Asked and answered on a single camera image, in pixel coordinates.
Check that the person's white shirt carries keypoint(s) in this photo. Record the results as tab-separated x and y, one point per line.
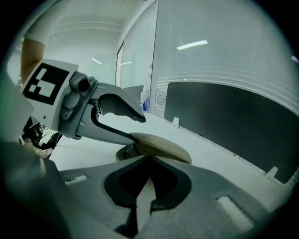
37	30

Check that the black office chair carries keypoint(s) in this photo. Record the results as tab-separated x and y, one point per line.
36	141

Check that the person's left forearm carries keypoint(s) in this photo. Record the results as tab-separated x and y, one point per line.
31	58

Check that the white divider clip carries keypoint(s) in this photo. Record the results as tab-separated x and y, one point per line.
175	122
272	173

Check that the grey oval object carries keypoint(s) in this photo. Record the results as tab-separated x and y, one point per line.
161	145

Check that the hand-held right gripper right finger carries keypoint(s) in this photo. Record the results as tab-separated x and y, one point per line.
210	205

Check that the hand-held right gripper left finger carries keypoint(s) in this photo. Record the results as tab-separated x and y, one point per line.
88	198

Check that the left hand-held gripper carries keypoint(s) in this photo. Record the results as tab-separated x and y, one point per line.
46	86

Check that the white bottle with blue label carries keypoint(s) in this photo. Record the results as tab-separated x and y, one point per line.
144	102

